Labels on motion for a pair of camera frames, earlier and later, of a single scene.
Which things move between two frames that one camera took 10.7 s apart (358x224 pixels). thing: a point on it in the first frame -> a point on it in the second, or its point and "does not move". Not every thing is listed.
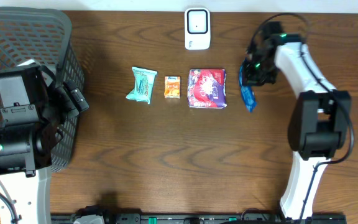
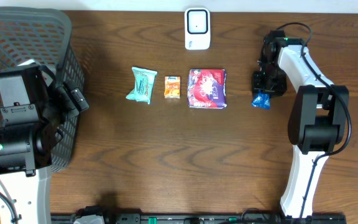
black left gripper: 62,101 does not move
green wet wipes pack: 143,85 does not move
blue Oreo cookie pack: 247,92 -> 261,100
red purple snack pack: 207,88 does not move
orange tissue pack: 172,87 does not move
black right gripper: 248,79 -> 257,85
